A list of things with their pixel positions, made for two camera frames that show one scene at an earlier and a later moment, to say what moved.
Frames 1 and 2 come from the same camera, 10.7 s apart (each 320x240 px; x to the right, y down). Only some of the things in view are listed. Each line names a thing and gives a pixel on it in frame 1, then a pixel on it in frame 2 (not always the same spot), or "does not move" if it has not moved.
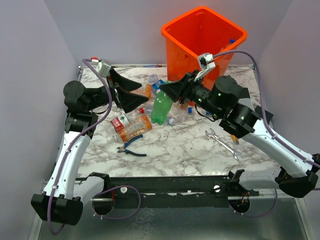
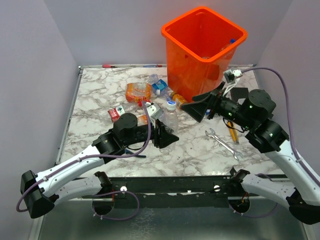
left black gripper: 124,99 to 162,138
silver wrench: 236,154 does not move
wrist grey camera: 206,62 to 231,74
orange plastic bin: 200,31 does not move
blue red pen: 152,66 does not move
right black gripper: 181,89 to 197,110
